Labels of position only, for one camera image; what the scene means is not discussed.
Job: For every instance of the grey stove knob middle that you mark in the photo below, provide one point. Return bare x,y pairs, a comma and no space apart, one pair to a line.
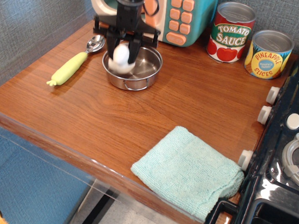
264,114

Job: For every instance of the spoon with green handle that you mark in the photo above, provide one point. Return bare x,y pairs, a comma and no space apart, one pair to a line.
65,72

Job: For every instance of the tomato sauce can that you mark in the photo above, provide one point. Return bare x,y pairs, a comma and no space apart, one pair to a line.
231,28

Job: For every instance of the grey stove knob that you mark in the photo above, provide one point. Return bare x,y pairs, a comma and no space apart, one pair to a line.
244,159
272,95
264,114

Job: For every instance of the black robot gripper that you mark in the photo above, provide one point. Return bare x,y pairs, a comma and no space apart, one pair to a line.
106,7

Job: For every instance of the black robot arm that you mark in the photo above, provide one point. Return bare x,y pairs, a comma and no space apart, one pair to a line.
126,25

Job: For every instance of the grey stove knob upper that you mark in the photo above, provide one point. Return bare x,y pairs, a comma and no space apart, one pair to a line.
272,95

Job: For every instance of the white plush mushroom toy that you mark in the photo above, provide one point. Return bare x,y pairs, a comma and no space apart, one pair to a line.
119,63

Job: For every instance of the small steel pot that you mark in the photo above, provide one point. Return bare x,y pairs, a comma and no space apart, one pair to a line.
147,66

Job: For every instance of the pineapple slices can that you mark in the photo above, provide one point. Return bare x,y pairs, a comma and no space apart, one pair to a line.
268,54

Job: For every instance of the light teal folded cloth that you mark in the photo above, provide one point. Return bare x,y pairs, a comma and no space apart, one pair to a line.
188,173

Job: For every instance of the grey stove knob lower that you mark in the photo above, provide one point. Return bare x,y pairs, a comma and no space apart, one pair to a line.
244,159

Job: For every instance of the toy microwave teal and cream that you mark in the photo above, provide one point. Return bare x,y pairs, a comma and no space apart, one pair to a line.
180,22

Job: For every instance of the black toy stove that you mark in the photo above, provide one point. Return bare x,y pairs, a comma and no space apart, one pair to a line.
270,191

